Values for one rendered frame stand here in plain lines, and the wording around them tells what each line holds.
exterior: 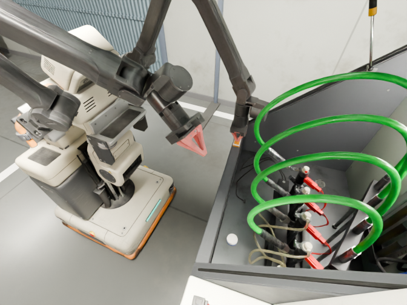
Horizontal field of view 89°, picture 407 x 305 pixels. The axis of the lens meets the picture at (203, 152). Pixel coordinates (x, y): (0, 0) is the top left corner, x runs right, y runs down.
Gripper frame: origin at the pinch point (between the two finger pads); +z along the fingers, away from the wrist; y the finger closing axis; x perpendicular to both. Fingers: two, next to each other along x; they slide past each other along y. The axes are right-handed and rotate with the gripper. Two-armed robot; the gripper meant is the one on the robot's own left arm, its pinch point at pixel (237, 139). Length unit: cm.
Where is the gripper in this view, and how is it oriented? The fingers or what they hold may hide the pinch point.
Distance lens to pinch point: 95.3
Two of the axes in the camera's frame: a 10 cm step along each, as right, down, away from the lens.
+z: 0.0, 6.9, 7.2
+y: 2.9, -6.9, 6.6
